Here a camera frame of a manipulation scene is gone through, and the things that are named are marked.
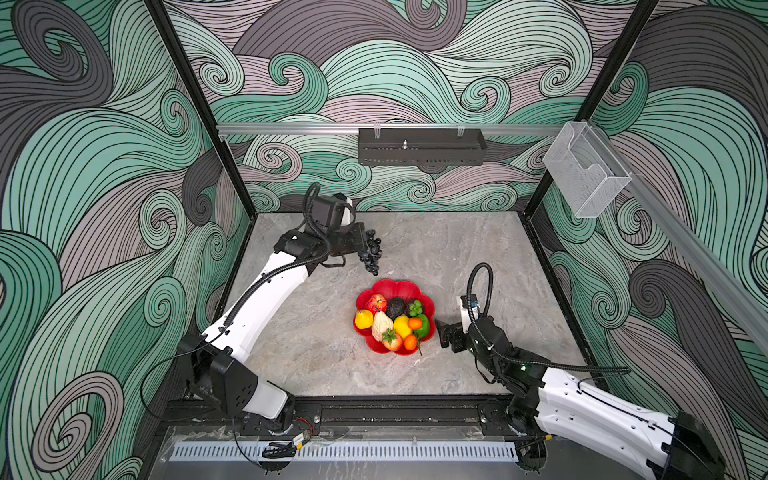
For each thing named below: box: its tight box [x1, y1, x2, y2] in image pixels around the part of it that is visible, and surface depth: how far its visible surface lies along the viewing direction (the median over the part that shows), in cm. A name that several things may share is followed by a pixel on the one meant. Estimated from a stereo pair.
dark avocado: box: [387, 297, 405, 321], surface depth 90 cm
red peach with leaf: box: [382, 328, 403, 352], surface depth 80 cm
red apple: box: [367, 294, 387, 314], surface depth 89 cm
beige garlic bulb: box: [371, 310, 394, 342], surface depth 85 cm
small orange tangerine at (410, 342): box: [404, 334, 417, 351], surface depth 81 cm
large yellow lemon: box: [394, 314, 412, 339], surface depth 85 cm
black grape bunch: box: [357, 229, 383, 276], surface depth 80 cm
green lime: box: [416, 314, 430, 338], surface depth 85 cm
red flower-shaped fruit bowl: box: [354, 279, 436, 355], surface depth 87 cm
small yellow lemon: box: [354, 309, 373, 329], surface depth 85 cm
